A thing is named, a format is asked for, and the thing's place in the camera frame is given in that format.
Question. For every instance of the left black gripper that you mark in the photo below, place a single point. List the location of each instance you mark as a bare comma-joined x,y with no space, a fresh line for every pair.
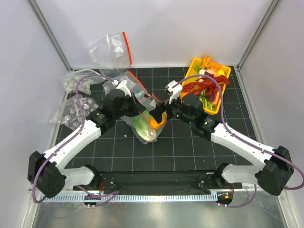
136,109

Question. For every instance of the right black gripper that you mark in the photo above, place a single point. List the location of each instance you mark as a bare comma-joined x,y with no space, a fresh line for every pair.
161,107

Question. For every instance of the toy small orange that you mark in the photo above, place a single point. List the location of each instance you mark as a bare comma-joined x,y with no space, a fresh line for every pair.
155,125

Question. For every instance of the toy green lettuce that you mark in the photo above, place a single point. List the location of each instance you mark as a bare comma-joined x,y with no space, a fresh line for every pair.
142,128

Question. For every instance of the clear bag orange zipper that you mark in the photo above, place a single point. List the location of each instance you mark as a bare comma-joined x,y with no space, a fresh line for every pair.
150,103
133,84
112,52

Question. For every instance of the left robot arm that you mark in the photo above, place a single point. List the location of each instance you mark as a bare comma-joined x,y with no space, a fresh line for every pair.
73,152

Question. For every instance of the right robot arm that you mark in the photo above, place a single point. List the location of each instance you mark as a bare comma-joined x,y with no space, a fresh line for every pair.
249,152

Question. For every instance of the bag of pink discs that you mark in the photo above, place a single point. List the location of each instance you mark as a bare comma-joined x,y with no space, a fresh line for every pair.
69,113

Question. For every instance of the upright clear bag orange zipper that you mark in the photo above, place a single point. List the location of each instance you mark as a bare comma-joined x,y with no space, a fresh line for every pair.
112,52

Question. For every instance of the bag of white discs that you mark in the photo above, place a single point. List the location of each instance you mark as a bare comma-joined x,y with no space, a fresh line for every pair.
71,78

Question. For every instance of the black grid mat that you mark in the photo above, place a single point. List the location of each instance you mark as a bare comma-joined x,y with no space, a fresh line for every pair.
177,148

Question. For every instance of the yellow plastic tray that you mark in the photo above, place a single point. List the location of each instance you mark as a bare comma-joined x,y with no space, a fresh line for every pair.
192,75

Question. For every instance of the toy red lobster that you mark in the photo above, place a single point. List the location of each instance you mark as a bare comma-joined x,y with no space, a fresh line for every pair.
197,87

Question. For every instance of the small green toy sprig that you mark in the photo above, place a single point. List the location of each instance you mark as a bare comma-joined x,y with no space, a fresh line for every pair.
197,67

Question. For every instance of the toy white garlic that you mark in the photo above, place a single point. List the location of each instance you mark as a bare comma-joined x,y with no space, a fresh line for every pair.
202,71

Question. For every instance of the toy pink sausage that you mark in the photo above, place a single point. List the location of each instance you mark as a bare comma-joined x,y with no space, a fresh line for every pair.
213,74

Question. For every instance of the toy orange coral piece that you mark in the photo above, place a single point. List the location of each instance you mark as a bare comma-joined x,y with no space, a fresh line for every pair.
208,63

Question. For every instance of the toy yellow lemon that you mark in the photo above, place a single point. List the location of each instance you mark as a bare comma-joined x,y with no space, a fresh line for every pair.
220,72

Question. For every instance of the black mounting plate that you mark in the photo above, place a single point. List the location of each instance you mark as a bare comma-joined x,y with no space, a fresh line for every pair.
158,182

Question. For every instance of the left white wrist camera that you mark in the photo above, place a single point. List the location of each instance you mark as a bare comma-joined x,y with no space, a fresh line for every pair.
123,86

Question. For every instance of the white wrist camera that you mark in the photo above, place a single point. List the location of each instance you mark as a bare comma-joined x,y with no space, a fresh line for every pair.
123,86
174,90

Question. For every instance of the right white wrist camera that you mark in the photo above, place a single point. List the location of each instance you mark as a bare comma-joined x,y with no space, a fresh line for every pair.
174,90

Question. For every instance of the aluminium front rail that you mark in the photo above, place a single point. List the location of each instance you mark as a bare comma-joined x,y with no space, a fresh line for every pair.
52,181

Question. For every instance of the left aluminium post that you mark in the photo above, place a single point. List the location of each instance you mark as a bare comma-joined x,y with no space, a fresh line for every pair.
48,31

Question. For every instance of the aluminium post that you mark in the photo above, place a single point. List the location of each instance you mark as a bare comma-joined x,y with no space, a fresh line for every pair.
48,31
259,31

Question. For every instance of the right aluminium post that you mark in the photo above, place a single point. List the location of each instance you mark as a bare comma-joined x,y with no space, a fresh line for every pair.
259,31

